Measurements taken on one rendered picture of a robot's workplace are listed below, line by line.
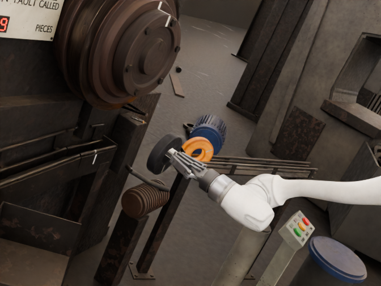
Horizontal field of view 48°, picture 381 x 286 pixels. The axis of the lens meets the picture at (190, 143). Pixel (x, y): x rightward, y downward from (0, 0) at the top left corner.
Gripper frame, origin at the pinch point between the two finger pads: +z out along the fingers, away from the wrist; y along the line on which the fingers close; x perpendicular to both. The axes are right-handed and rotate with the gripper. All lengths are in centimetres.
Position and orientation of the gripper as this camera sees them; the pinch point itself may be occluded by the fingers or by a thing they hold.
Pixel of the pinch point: (166, 150)
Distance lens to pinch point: 144.9
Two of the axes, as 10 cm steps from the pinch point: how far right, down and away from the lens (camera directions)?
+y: 4.7, -1.5, 8.7
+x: 4.2, -8.3, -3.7
